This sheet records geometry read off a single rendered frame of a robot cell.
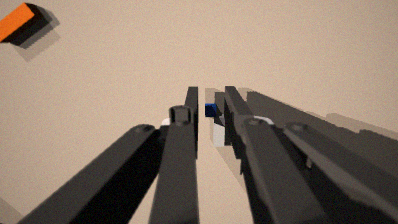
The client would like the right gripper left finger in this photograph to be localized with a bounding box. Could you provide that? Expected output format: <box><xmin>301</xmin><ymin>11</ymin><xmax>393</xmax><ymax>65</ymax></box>
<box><xmin>17</xmin><ymin>86</ymin><xmax>200</xmax><ymax>224</ymax></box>

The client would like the orange rectangular block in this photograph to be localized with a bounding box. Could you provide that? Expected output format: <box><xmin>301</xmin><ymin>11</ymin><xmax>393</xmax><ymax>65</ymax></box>
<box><xmin>0</xmin><ymin>2</ymin><xmax>44</xmax><ymax>43</ymax></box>

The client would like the grey rectangular bar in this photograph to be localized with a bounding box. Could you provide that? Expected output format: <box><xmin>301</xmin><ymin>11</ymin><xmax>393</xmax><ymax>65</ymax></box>
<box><xmin>213</xmin><ymin>114</ymin><xmax>225</xmax><ymax>147</ymax></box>

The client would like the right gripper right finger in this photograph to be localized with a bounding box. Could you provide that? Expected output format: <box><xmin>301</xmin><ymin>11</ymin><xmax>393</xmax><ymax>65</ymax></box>
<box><xmin>224</xmin><ymin>86</ymin><xmax>398</xmax><ymax>224</ymax></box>

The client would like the small blue block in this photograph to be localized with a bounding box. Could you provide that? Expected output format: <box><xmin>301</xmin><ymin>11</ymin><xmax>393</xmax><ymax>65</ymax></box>
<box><xmin>205</xmin><ymin>103</ymin><xmax>216</xmax><ymax>117</ymax></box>

